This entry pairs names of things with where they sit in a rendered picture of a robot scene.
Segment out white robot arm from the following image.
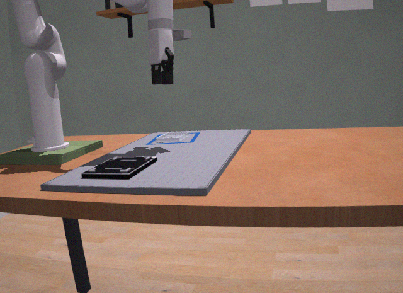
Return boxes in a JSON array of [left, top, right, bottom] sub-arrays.
[[11, 0, 191, 152]]

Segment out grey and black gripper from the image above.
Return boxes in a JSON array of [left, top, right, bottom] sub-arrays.
[[148, 28, 174, 84]]

